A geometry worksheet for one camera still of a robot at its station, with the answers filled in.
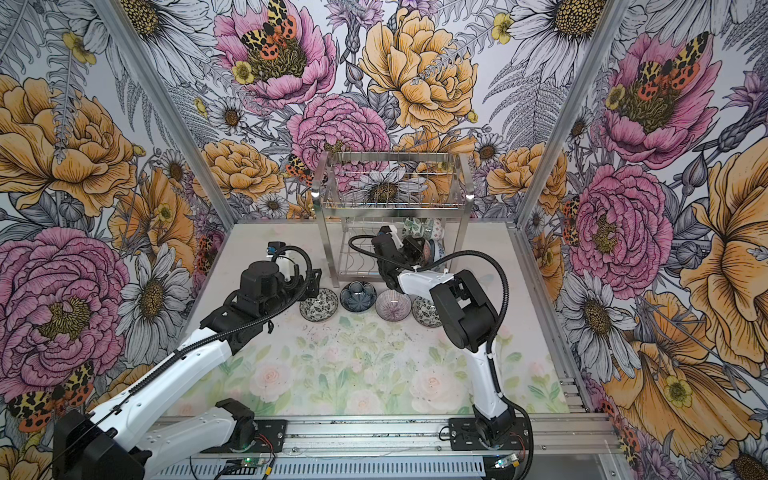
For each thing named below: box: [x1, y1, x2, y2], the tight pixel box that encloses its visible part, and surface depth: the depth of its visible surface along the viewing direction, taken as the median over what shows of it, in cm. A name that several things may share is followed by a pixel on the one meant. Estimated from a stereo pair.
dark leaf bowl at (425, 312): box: [412, 296, 443, 328], surface depth 96 cm
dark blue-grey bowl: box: [339, 280, 377, 312], surface depth 99 cm
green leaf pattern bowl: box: [404, 217, 424, 238], surface depth 107 cm
